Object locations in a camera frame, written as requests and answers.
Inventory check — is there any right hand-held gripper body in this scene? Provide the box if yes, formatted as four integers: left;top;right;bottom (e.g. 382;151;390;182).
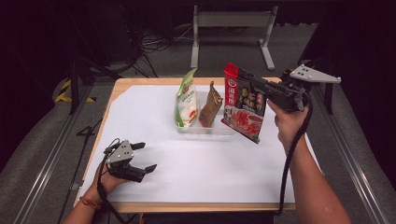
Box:
265;63;343;113

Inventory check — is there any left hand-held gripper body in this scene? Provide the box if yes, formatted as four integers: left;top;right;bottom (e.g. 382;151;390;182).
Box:
104;139;148;184

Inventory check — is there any red and black food packet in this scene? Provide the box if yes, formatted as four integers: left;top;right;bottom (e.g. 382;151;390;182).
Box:
220;62;268;145

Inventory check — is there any gold food packet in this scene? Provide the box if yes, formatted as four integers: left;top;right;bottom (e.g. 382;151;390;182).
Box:
198;80;224;129

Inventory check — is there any clear plastic bin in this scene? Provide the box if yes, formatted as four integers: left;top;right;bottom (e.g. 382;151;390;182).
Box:
174;91;237;135

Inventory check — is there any green and white food packet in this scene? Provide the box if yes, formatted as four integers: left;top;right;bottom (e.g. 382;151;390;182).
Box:
173;67;200;129

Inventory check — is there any person's right hand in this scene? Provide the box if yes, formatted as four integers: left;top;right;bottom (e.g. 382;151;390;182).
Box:
266;98;310;147

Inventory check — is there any person's left hand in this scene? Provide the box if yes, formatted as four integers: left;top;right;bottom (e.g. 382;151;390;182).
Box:
89;161;129;201

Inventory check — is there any white paper sheet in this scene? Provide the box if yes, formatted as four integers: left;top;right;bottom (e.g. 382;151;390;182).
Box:
78;84;322;205

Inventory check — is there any white metal stand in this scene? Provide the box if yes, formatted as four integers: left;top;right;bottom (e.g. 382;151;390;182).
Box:
190;4;279;72

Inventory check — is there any yellow and black hazard tape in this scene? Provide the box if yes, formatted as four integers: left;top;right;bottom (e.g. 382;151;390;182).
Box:
54;78;97;104

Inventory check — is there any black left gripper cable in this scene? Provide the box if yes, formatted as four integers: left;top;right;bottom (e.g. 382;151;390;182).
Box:
95;137;142;224

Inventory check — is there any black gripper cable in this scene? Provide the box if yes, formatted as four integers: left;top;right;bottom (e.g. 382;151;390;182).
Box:
95;137;142;224
273;89;314;217

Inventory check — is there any red string bracelet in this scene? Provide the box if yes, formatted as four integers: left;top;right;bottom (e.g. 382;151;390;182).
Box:
78;196;103;210

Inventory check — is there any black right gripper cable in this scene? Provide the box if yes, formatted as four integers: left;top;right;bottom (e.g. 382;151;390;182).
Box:
273;89;314;217

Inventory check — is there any aluminium rail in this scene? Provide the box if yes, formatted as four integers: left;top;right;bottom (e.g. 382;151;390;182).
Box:
12;84;95;224
310;83;390;224

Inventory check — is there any bundle of floor cables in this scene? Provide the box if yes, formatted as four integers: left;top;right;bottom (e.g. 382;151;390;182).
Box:
120;5;194;78

